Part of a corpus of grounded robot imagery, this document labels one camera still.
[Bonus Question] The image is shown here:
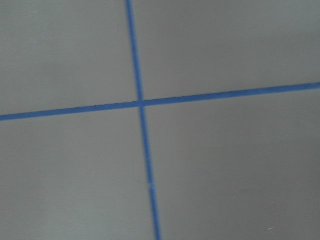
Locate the crossing blue tape line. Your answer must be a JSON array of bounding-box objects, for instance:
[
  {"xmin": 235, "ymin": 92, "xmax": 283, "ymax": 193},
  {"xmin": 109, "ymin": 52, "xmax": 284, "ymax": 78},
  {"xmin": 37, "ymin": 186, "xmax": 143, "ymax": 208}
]
[{"xmin": 0, "ymin": 82, "xmax": 320, "ymax": 122}]

